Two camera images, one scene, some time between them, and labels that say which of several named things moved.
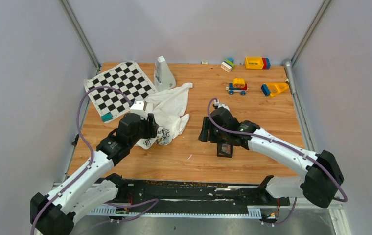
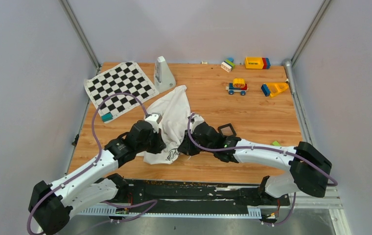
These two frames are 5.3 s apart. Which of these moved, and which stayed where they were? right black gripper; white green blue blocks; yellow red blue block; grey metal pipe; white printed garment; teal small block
Moved: white printed garment; right black gripper
Stayed: grey metal pipe; white green blue blocks; yellow red blue block; teal small block
